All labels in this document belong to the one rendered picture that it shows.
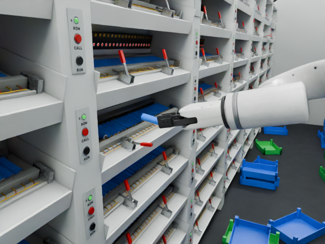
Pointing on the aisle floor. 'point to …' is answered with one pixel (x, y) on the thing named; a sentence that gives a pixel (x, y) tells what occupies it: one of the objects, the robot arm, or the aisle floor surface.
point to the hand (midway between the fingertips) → (167, 120)
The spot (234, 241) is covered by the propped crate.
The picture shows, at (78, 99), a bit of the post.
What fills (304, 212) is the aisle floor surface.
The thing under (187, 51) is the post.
